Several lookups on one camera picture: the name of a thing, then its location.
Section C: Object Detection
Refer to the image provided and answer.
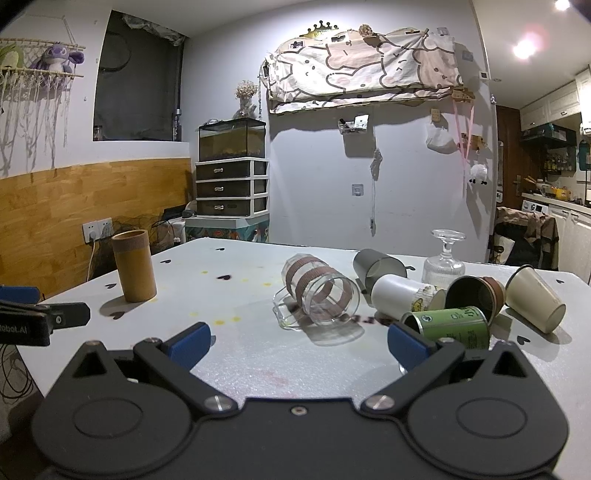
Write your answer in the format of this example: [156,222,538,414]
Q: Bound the small wall device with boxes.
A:
[338,114,370,136]

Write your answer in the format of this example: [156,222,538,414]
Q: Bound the pink ribbon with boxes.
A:
[452,99,479,195]

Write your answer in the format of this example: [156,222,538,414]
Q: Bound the cream enamel cup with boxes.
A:
[505,264,567,334]

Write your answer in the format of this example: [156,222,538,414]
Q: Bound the white plastic drawer unit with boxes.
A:
[195,157,270,218]

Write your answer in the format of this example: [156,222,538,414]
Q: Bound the glass cup with brown bands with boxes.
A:
[273,254,361,332]

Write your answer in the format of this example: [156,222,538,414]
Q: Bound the white wall outlet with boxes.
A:
[82,217,114,243]

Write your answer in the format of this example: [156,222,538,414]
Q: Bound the kitchen shelf with bottles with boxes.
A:
[521,124,579,177]

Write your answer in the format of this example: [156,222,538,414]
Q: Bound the green tin can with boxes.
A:
[400,306,490,352]

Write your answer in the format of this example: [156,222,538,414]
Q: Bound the hanging grey cable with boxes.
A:
[369,148,385,232]

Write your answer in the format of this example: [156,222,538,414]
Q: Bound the chair with camouflage cloth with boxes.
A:
[489,206,561,271]

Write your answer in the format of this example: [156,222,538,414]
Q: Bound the black cables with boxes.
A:
[0,342,36,403]

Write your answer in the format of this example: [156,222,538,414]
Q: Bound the green plush toy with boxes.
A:
[0,44,26,70]

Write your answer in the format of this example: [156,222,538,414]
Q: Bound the glass fish tank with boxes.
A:
[198,117,267,162]

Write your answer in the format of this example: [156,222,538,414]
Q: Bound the white upper cabinets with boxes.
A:
[519,68,591,133]

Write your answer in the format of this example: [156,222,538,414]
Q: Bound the brown door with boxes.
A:
[496,104,526,209]

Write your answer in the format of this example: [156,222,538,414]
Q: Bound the white printed cup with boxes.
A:
[370,274,446,320]

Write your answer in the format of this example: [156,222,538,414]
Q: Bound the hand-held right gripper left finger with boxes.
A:
[67,322,241,414]

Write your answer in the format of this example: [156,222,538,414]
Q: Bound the gold crown ornament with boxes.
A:
[297,20,338,38]

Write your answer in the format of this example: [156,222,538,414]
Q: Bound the dried flower bouquet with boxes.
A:
[235,80,260,120]

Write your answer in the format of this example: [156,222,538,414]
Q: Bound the white face mask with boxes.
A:
[425,122,458,154]

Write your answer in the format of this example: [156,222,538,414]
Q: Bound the dark cup with brown sleeve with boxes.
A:
[445,275,506,324]

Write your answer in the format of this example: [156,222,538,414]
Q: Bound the clear glass goblet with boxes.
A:
[422,229,466,288]

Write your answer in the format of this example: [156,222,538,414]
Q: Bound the white macrame hammock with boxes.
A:
[0,16,87,171]

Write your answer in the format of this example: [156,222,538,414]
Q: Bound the white washing machine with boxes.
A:
[521,193,591,283]

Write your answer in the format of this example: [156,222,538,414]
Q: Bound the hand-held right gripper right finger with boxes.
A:
[360,322,529,414]

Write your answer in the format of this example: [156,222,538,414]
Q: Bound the purple plush toy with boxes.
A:
[30,41,86,75]

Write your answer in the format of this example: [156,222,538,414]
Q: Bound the grey metal cup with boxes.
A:
[353,248,407,291]

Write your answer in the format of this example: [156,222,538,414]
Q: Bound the black wire mesh basket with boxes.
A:
[111,213,186,256]

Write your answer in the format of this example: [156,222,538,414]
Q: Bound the dark window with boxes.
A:
[93,10,188,142]

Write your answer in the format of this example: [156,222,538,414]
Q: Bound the patterned cabinet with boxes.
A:
[184,215,271,244]

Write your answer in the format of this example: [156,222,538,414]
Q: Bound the cartoon printed cloth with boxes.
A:
[262,28,464,114]

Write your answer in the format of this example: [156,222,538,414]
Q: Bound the tall brown bamboo cup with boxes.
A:
[112,229,158,304]

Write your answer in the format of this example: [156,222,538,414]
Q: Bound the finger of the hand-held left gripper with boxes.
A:
[0,301,91,347]
[0,285,41,304]

